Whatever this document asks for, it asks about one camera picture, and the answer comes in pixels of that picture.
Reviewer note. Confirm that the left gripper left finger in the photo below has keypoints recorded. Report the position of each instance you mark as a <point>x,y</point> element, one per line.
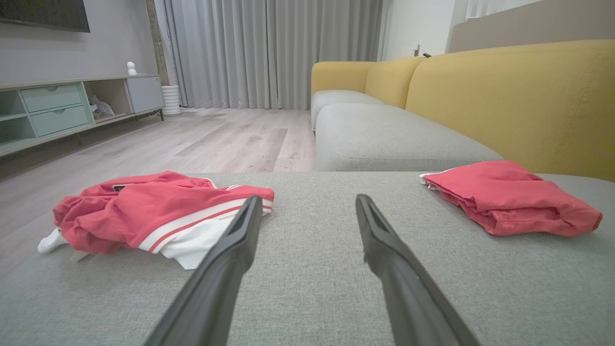
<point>216,283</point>

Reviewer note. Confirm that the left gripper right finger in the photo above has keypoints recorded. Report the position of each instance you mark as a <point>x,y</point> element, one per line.
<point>408,293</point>

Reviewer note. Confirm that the red and white shirt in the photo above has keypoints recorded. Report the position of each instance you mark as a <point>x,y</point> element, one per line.
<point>158,211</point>

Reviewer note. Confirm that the red garment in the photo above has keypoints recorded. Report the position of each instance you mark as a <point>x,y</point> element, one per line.
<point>509,197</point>

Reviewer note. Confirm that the large grey sofa seat cushion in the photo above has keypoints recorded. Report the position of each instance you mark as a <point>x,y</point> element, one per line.
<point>312,288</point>

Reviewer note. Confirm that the white ribbed cylinder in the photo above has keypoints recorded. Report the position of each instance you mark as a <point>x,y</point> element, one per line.
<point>171,101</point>

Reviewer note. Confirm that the grey cabinet door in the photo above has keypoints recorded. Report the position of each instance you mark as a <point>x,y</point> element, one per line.
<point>144,93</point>

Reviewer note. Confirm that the small grey sofa seat cushion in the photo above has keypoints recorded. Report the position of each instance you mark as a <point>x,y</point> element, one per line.
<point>336,98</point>

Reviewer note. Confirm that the clutter inside cabinet shelf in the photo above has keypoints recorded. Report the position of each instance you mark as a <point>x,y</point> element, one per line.
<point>101,108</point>

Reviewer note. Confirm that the narrow yellow sofa backrest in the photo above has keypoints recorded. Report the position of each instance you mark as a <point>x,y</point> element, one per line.
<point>391,81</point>

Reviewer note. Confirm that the wide yellow sofa backrest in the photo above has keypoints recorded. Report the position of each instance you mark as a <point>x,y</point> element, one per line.
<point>519,101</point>

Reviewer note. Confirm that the large pale green drawer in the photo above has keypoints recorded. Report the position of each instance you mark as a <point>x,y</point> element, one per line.
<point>60,121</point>

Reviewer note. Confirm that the yellow sofa armrest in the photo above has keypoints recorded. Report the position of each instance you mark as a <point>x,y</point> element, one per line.
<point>336,77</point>

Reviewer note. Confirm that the white figurine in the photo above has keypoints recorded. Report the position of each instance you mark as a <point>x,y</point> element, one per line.
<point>131,68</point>

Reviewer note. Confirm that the grey curtain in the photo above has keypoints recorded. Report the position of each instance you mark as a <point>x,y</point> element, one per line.
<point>269,53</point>

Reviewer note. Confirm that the small white object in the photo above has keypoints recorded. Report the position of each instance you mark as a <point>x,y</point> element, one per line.
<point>417,49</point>

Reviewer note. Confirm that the brown wooden pillar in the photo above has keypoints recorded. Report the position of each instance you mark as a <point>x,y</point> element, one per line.
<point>156,43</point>

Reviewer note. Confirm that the small pale green drawer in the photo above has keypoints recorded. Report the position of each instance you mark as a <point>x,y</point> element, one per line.
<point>50,97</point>

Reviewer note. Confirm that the long low TV cabinet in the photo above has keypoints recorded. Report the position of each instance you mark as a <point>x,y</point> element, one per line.
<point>14,129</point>

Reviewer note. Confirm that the black television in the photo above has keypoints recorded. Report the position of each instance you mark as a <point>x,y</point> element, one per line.
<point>43,12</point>

